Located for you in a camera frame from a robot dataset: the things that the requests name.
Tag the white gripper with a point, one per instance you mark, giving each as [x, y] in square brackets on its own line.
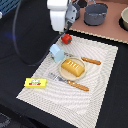
[61, 13]

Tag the red toy pepper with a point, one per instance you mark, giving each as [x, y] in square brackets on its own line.
[66, 39]

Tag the light blue cup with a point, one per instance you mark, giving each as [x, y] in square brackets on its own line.
[56, 53]

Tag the toy bread loaf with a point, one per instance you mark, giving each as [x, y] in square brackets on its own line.
[73, 67]

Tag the yellow butter box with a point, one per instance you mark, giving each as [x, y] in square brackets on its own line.
[35, 83]

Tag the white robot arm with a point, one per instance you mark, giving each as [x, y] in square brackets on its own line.
[61, 12]

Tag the small grey pot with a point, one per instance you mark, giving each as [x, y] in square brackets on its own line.
[78, 9]

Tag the large grey pot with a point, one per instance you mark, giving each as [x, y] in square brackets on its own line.
[95, 13]

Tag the brown wooden board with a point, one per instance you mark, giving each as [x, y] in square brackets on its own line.
[109, 29]

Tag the round wooden plate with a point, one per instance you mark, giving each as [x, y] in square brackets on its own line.
[67, 75]

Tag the blue dish rack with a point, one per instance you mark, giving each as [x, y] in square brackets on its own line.
[7, 5]

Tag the beige bowl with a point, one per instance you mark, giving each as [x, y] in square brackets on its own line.
[124, 16]

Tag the knife with orange handle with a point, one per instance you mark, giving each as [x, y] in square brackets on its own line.
[84, 59]

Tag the fork with orange handle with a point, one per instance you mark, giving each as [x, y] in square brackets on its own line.
[76, 85]

